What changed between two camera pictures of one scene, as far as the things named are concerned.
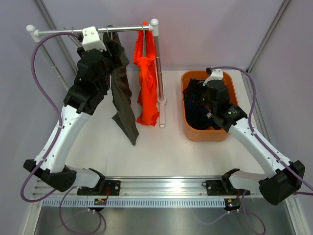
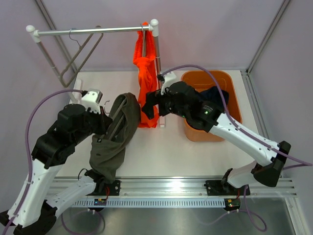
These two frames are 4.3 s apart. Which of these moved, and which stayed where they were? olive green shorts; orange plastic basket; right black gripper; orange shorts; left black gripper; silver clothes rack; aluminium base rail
Moved: right black gripper; olive green shorts; left black gripper
Stayed: orange plastic basket; silver clothes rack; orange shorts; aluminium base rail
